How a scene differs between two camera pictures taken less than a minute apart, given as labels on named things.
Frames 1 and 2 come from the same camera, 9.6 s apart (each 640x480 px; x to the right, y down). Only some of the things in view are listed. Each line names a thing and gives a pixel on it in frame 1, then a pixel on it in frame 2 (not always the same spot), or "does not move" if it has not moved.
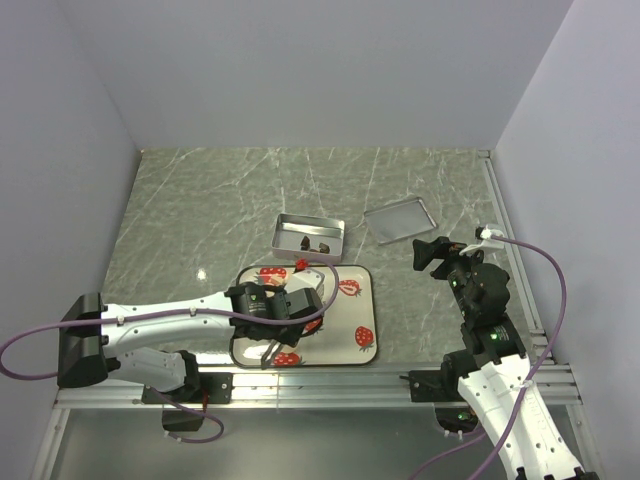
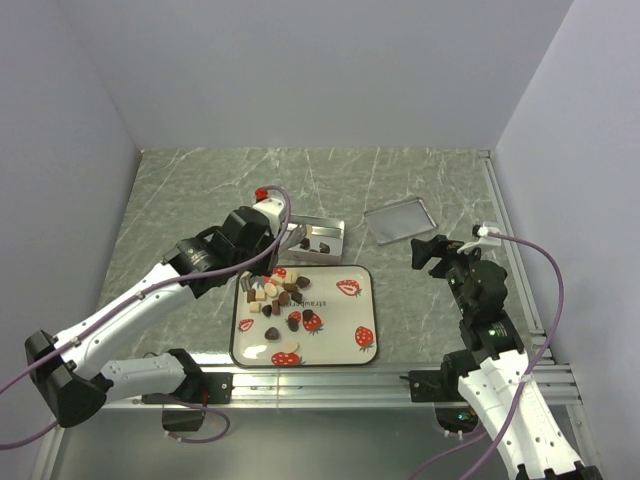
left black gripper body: (289, 335) to (265, 244)
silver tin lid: (399, 220) does not move
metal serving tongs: (268, 355) to (249, 283)
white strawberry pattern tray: (348, 332) does not move
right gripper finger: (425, 253) does not move
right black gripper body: (456, 269) does not move
